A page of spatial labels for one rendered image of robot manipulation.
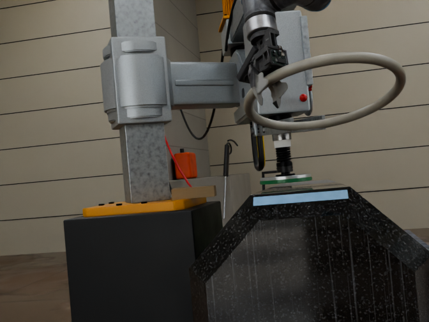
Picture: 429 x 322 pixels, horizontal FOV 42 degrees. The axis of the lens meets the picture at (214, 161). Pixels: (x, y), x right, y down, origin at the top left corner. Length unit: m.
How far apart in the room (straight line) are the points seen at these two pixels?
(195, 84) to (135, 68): 0.34
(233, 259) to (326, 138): 5.44
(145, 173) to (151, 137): 0.17
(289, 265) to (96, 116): 6.23
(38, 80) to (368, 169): 4.63
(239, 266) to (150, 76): 1.15
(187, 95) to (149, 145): 0.32
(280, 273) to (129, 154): 1.12
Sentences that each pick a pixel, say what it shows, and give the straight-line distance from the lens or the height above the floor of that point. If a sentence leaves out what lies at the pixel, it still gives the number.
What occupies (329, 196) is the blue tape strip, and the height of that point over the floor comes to 0.78.
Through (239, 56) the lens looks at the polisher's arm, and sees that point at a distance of 2.82.
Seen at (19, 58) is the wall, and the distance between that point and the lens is 8.44.
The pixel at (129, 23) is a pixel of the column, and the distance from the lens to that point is 2.75.
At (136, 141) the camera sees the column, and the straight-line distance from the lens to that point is 2.65.
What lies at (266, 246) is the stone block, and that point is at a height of 0.64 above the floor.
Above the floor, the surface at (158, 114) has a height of 1.19.
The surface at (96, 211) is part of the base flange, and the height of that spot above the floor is 0.76.
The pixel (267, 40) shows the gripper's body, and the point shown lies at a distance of 1.59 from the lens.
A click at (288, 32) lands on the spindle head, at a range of 2.35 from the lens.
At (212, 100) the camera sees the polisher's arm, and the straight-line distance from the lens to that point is 2.82.
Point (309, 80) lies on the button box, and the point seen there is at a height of 1.23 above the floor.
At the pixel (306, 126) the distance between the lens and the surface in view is 1.93.
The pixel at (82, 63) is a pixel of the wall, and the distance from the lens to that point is 7.99.
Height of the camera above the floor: 0.88
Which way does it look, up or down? 1 degrees up
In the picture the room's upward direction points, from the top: 5 degrees counter-clockwise
